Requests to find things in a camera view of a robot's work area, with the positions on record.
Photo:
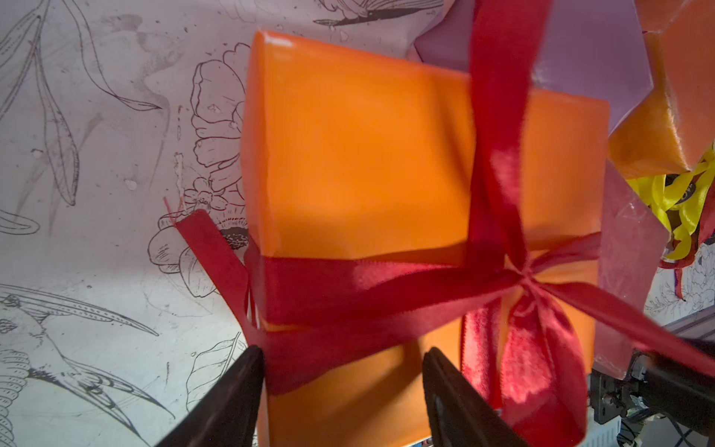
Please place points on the purple gift box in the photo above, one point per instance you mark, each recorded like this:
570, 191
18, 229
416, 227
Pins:
590, 48

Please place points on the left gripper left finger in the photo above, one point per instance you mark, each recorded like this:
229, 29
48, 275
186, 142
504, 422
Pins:
227, 415

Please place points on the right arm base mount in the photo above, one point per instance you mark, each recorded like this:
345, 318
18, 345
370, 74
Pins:
655, 385

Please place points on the orange gift box front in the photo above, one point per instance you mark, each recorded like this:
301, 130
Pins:
672, 129

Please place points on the yellow ribbon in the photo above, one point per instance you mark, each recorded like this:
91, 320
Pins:
680, 202

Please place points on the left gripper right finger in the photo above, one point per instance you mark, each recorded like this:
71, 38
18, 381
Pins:
457, 414

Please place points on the dark red gift box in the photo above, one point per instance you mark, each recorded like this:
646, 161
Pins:
633, 243

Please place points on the large orange gift box back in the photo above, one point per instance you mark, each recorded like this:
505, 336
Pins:
356, 169

